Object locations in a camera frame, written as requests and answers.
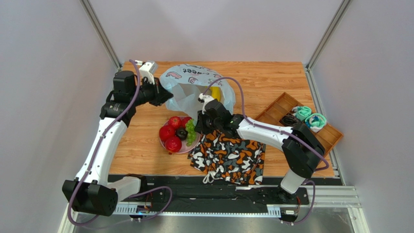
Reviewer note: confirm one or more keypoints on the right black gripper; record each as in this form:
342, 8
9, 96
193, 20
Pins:
204, 122

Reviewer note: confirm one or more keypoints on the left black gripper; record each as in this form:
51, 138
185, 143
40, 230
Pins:
160, 95

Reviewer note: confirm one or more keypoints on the light blue plastic bag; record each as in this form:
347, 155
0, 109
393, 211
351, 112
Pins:
186, 82

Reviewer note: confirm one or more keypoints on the red apple back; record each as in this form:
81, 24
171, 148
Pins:
175, 122

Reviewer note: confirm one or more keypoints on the teal sock roll left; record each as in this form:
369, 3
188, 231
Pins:
301, 112

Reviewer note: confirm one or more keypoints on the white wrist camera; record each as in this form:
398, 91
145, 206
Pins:
147, 70
205, 99

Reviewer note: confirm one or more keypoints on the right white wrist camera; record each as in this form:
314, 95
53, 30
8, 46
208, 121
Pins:
205, 99

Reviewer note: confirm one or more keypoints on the red apple front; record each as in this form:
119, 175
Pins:
173, 144

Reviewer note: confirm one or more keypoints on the red apple right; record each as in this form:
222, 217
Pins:
184, 121

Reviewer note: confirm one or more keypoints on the green grape bunch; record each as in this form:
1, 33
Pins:
191, 136

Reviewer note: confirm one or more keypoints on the teal white sock roll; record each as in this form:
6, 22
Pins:
316, 122

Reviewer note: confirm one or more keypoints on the wooden compartment tray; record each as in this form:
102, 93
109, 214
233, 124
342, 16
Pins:
328, 136

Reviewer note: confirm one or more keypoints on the pink plate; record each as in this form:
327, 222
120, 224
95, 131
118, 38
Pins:
184, 148

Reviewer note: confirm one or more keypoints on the red apple left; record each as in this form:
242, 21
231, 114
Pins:
166, 132

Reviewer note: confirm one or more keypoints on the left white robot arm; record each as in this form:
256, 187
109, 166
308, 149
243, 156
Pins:
89, 192

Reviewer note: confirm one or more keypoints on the red apple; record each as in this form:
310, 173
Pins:
173, 144
184, 121
166, 132
175, 122

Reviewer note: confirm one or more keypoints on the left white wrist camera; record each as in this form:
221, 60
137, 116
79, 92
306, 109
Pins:
147, 70

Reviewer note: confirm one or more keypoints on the dark purple plum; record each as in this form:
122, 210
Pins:
181, 133

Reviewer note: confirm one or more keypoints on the yellow banana bunch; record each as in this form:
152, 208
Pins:
216, 93

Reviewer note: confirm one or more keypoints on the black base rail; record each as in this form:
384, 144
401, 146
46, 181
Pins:
191, 195

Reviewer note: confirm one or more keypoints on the camouflage patterned cloth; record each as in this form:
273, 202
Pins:
237, 161

